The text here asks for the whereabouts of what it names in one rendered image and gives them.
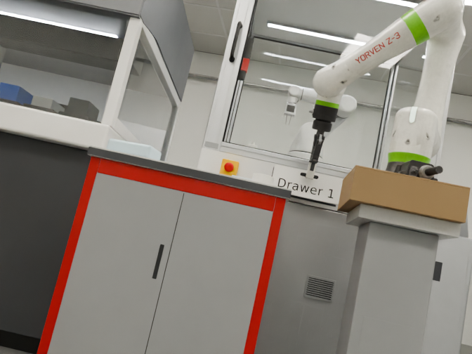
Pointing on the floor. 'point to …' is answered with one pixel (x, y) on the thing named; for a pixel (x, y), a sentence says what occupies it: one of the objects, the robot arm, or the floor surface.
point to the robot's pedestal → (390, 280)
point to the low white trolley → (164, 260)
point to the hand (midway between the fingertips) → (311, 170)
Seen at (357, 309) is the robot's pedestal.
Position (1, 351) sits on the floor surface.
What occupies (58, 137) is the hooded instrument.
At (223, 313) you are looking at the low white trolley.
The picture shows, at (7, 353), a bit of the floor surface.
